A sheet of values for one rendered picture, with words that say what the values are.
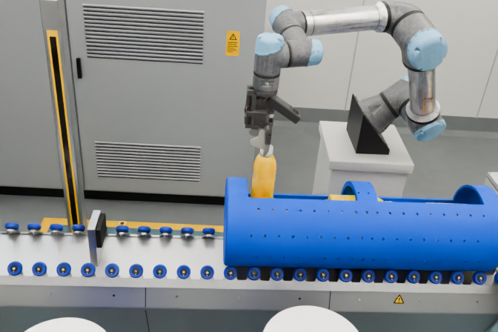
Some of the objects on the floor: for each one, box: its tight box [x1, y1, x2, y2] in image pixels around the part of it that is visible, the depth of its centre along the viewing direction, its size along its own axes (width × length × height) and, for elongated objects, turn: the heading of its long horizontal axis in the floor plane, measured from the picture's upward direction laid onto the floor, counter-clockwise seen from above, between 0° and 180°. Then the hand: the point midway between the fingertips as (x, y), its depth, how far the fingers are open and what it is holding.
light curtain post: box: [39, 0, 87, 233], centre depth 214 cm, size 6×6×170 cm
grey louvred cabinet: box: [0, 0, 268, 205], centre depth 343 cm, size 54×215×145 cm, turn 84°
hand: (266, 148), depth 165 cm, fingers closed on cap, 4 cm apart
